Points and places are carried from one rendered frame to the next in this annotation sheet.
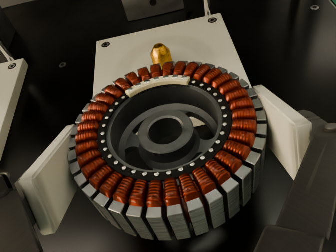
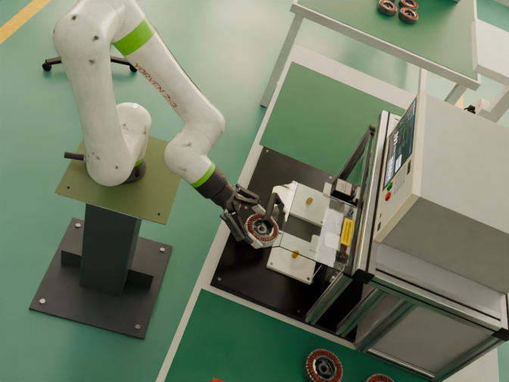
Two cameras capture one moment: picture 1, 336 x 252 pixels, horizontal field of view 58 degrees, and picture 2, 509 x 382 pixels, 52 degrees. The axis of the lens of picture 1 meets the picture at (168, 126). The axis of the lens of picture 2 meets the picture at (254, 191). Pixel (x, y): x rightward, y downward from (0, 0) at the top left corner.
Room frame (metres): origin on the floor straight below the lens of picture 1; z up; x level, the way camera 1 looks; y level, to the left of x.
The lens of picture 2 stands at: (-0.14, -1.01, 2.13)
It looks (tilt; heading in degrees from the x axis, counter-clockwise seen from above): 47 degrees down; 80
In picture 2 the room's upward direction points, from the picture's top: 25 degrees clockwise
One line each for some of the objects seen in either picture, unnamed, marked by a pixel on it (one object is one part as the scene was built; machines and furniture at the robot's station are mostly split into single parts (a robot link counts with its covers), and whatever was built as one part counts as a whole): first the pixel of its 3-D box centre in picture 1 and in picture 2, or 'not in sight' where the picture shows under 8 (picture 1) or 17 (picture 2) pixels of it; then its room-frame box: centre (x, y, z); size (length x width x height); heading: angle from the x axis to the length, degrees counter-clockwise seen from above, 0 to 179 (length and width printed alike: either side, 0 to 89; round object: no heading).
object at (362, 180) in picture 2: not in sight; (359, 195); (0.36, 0.10, 1.03); 0.62 x 0.01 x 0.03; 84
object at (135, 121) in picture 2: not in sight; (126, 136); (-0.38, 0.15, 0.91); 0.16 x 0.13 x 0.19; 89
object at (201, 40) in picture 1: (165, 71); (293, 256); (0.24, -0.01, 0.78); 0.15 x 0.15 x 0.01; 84
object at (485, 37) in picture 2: not in sight; (482, 98); (0.93, 0.94, 0.98); 0.37 x 0.35 x 0.46; 84
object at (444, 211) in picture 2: not in sight; (461, 187); (0.58, 0.06, 1.22); 0.44 x 0.39 x 0.20; 84
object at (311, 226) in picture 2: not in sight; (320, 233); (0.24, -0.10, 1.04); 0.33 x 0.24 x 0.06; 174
